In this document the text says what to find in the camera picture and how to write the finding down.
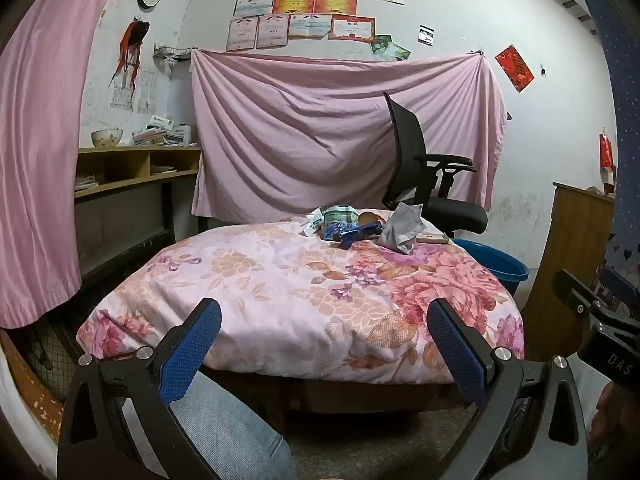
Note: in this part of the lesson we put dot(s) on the black office chair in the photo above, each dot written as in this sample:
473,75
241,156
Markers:
407,150

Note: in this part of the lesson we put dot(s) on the person's right leg in jeans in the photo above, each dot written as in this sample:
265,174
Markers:
585,385

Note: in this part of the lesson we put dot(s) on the beige flat box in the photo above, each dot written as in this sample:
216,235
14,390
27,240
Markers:
434,237

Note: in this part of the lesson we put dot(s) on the paper wall calendar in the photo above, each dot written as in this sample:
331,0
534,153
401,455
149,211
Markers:
145,92

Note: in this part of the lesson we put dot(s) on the papers in narrow shelf slot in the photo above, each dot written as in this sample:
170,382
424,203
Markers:
162,169

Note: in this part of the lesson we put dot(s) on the blue plastic basin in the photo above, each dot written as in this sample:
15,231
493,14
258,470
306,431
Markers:
495,260

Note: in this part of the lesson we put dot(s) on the floral blanket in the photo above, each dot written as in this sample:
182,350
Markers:
280,300

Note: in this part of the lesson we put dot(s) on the pile of books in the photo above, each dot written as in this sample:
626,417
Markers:
162,132

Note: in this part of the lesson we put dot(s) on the wooden cabinet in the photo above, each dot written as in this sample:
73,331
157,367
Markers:
570,250

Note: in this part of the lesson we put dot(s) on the wooden desk shelf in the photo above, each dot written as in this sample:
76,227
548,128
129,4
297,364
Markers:
125,160

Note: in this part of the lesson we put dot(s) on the group of wall certificates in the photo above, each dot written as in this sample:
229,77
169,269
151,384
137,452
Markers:
300,10

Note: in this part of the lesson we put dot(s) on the red hanging scarves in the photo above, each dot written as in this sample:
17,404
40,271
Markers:
131,45

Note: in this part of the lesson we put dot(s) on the pink curtain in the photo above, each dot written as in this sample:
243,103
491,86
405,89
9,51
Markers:
40,160

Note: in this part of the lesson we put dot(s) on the pink hanging bed sheet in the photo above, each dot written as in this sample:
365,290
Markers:
300,135

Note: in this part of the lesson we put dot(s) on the papers in wide shelf slot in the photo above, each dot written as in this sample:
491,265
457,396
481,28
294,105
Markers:
86,182

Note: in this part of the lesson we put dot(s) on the blue dotted cloth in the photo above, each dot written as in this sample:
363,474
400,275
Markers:
622,110

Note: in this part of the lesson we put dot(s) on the grey crumpled bag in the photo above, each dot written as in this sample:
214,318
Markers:
400,230

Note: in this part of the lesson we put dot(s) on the brown speckled board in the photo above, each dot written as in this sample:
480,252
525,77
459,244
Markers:
30,400

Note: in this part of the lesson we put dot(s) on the green landscape photo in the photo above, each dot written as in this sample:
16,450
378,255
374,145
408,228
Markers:
380,44
399,51

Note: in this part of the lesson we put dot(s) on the person's right hand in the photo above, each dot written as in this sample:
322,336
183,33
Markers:
617,415

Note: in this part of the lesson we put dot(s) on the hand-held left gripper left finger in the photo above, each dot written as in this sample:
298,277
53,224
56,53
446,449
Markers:
192,350

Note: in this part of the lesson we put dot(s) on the black and white photo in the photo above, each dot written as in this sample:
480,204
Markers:
426,34

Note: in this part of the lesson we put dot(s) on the white green paper box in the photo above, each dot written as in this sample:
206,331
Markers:
339,215

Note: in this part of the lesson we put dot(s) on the red hanging ornament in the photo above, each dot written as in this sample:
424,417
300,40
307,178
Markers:
606,152

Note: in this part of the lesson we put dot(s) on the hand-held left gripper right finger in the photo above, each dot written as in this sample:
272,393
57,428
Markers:
457,355

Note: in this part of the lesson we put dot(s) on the person's leg in jeans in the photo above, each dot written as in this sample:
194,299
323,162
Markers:
585,385
225,435

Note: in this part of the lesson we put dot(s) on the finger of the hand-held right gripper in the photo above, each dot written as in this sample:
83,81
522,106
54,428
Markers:
575,292
611,285

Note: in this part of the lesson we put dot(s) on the blue white small packet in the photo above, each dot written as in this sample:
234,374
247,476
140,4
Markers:
312,225

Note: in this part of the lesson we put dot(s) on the red paper wall decoration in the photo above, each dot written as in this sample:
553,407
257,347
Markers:
515,67

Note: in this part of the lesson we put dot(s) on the person's left leg in jeans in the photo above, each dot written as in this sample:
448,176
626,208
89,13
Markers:
225,435

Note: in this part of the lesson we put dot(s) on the floral ceramic bowl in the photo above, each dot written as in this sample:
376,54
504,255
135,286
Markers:
106,138

